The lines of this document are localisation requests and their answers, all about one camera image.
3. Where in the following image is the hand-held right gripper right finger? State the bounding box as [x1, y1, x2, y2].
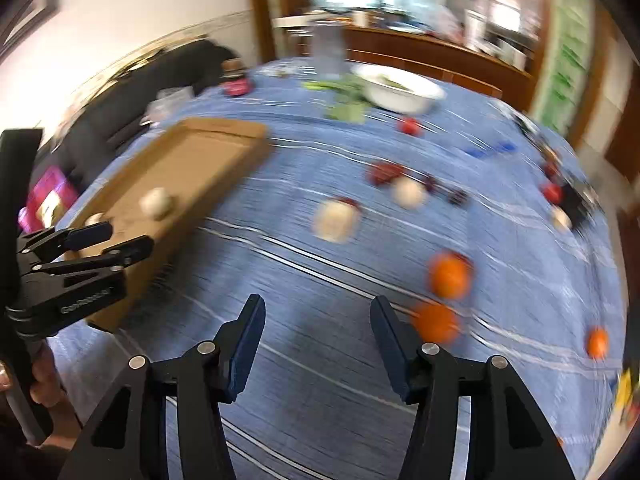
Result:
[370, 295, 576, 480]

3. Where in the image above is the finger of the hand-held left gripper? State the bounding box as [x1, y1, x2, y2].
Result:
[17, 220, 114, 264]
[29, 235, 155, 282]

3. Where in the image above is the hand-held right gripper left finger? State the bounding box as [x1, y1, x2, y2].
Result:
[57, 294, 266, 480]

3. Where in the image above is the orange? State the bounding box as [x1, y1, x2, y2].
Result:
[429, 252, 473, 300]
[586, 327, 611, 359]
[412, 302, 461, 345]

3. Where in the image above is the shallow cardboard tray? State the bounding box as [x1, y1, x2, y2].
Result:
[65, 117, 273, 333]

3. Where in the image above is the large white yam piece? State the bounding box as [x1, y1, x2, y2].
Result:
[312, 200, 362, 244]

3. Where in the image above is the person's left hand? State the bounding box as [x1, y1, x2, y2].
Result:
[30, 346, 84, 440]

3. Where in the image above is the pink box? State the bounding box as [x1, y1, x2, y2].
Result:
[17, 167, 78, 233]

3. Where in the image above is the blue plaid tablecloth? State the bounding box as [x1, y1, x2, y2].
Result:
[47, 57, 628, 480]

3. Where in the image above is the clear plastic bag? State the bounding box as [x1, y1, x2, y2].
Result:
[141, 87, 195, 126]

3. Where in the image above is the large red date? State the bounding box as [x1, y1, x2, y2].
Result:
[367, 161, 406, 187]

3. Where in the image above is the black sofa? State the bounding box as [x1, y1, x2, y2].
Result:
[37, 40, 242, 186]

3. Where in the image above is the dark jar with red label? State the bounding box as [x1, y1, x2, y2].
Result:
[220, 59, 251, 97]

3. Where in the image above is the yellow object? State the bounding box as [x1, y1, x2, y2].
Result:
[615, 367, 640, 426]

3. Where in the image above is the black pouch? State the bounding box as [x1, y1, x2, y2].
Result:
[562, 180, 601, 226]

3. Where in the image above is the green vegetable leaf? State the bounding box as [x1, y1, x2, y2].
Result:
[324, 97, 373, 123]

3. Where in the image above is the white bowl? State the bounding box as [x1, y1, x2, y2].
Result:
[352, 62, 447, 115]

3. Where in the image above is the bok choy stalk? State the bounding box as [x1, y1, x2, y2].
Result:
[302, 76, 368, 95]

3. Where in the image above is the clear plastic pitcher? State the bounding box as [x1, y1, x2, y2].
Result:
[307, 22, 346, 78]

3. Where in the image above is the wooden sideboard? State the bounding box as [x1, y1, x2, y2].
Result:
[272, 7, 536, 106]

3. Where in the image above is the bamboo wall poster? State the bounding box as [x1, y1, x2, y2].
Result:
[530, 0, 596, 136]

